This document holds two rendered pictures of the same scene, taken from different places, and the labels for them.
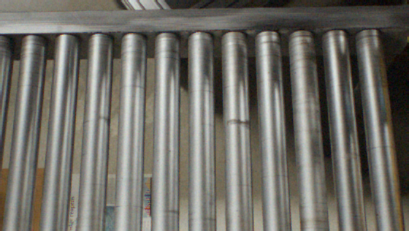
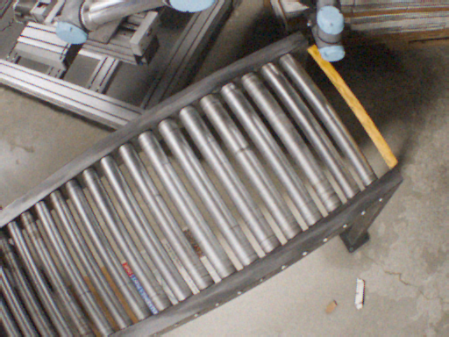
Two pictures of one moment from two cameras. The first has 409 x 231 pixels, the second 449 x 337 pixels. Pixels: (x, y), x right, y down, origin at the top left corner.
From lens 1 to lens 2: 0.55 m
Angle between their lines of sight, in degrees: 7
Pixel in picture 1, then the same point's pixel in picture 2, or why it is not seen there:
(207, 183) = (246, 197)
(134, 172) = (197, 217)
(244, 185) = (269, 185)
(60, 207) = (167, 261)
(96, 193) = (182, 241)
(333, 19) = (260, 58)
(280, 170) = (285, 164)
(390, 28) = (295, 49)
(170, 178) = (222, 207)
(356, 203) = (336, 158)
